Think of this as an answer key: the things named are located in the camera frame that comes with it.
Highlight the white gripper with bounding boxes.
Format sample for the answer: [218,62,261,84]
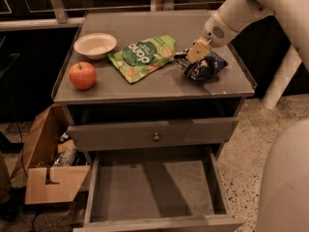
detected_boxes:
[186,12,239,63]

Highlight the round metal drawer knob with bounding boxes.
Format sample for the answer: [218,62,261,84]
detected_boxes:
[153,132,160,142]

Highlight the red apple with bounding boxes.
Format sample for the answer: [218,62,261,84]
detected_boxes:
[69,62,97,90]

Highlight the open grey middle drawer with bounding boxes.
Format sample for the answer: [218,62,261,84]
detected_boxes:
[73,146,243,232]

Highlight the brown cardboard box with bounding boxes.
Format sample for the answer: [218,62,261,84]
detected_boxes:
[12,105,92,205]

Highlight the white diagonal pole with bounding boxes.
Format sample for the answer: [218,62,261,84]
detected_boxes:
[262,45,301,110]

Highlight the green chip bag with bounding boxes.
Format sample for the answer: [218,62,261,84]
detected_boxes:
[108,36,176,84]

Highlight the wrapped items in box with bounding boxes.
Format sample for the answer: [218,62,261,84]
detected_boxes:
[52,131,84,167]

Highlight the grey top drawer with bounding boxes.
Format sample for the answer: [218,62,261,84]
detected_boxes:
[69,117,239,152]

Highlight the grey drawer cabinet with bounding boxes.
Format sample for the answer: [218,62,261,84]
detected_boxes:
[51,10,257,161]

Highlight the blue chip bag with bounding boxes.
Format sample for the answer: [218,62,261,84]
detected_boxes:
[175,51,228,81]

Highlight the white paper bowl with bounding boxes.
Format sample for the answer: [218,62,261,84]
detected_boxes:
[73,33,117,60]

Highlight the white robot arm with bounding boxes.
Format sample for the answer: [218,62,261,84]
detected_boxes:
[186,0,309,232]

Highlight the metal railing frame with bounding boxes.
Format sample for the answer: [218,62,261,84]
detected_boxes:
[0,0,225,32]

